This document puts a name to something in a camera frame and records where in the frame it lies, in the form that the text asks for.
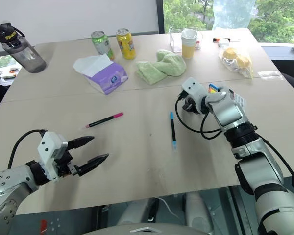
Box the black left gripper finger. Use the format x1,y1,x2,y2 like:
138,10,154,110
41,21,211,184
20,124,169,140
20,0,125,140
68,136,96,151
76,153,110,177

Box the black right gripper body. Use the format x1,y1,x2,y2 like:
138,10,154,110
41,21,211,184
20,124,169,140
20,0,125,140
182,96,203,115

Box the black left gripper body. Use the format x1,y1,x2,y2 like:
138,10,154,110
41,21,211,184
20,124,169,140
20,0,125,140
54,144,80,177

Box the black pen with blue cap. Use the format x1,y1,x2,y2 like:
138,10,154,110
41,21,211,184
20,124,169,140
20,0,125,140
170,112,178,151

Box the black pen with pink cap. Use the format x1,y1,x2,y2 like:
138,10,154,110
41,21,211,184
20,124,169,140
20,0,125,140
83,112,124,130

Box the light green towel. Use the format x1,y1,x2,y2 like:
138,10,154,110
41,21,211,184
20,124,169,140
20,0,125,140
135,49,187,86

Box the yellow and white cup stack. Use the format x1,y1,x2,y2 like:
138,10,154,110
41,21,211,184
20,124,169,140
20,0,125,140
181,28,198,60

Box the clear bag of yellow buns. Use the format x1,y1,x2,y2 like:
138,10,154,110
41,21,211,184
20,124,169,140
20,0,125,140
218,46,254,79

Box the clear plastic box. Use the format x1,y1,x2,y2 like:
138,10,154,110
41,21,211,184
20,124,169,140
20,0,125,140
169,27,204,53

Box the purple tissue pack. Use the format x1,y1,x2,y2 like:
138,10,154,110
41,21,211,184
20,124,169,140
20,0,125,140
73,54,129,95

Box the clear plastic strip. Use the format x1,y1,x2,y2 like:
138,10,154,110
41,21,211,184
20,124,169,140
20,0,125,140
257,70,284,80

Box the silver robot torso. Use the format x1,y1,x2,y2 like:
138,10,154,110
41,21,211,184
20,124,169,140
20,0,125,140
82,221,213,235

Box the yellow drink can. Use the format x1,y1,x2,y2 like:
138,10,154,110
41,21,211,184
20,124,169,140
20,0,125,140
116,28,137,60

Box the green drink can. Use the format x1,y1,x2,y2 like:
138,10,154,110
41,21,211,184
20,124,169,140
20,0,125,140
91,30,115,62

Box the translucent plastic bag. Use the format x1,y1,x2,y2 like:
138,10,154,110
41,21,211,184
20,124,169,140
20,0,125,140
212,0,257,30

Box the dark chair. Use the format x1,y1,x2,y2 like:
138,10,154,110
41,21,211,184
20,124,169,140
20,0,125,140
271,59,294,101

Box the grey sports water bottle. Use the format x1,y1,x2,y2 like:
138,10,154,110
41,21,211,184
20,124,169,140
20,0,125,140
0,22,47,74

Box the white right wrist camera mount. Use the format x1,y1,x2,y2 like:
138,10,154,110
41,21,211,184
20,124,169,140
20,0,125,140
181,77,227,109

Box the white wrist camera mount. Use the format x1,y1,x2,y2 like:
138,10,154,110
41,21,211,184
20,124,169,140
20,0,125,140
37,131,69,183
181,77,227,109

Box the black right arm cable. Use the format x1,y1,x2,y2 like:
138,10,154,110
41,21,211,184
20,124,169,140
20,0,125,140
175,90,222,140

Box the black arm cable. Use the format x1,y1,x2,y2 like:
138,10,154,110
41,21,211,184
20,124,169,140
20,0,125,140
7,129,46,169
175,90,222,140

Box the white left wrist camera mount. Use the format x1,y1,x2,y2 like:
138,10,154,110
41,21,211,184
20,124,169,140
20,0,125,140
37,131,69,183

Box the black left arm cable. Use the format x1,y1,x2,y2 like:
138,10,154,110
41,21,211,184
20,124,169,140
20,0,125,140
7,129,46,169

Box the white cable under table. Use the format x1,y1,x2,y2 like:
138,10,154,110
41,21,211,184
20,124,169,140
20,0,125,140
155,196,187,222

